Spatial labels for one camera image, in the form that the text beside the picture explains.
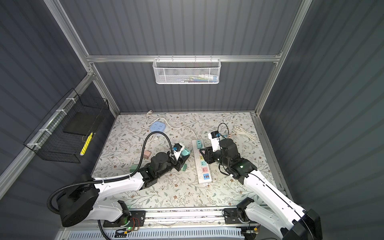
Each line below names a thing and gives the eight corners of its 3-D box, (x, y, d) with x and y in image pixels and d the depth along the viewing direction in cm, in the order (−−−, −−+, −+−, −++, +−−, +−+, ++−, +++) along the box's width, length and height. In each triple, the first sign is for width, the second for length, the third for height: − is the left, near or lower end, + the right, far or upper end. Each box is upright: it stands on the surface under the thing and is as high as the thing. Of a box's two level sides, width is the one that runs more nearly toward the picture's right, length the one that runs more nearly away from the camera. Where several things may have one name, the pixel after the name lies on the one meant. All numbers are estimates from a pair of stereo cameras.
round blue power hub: (150, 132, 111) (149, 129, 108) (152, 124, 116) (151, 121, 114) (164, 132, 111) (163, 129, 108) (166, 124, 116) (165, 121, 114)
